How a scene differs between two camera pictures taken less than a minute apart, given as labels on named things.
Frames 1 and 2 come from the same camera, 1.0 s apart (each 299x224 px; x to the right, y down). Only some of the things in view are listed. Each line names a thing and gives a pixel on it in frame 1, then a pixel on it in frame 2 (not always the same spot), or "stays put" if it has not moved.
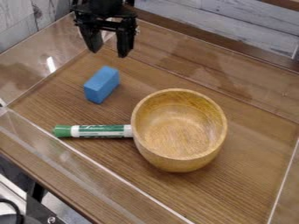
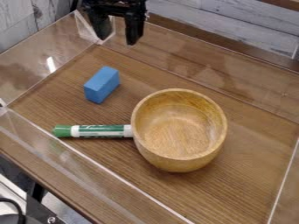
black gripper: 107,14 to 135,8
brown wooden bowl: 179,127 stays put
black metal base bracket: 40,213 stays put
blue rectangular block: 101,85 stays put
